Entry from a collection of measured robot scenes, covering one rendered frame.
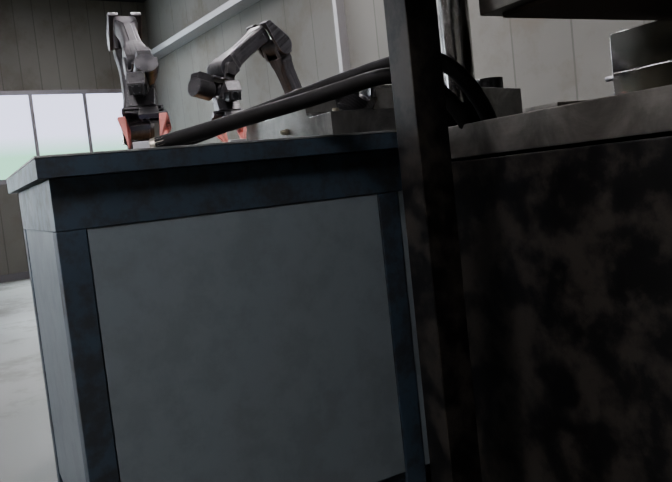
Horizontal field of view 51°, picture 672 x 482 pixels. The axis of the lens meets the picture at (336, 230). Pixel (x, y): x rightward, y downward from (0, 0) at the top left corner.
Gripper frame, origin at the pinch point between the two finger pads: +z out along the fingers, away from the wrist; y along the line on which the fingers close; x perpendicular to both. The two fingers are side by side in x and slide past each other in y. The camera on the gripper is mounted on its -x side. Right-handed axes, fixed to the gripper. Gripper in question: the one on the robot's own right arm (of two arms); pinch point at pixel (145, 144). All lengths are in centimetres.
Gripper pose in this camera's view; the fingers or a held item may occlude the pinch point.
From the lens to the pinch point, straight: 183.1
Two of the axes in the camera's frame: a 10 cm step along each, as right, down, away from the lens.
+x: -0.4, 4.3, 9.0
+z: 1.4, 9.0, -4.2
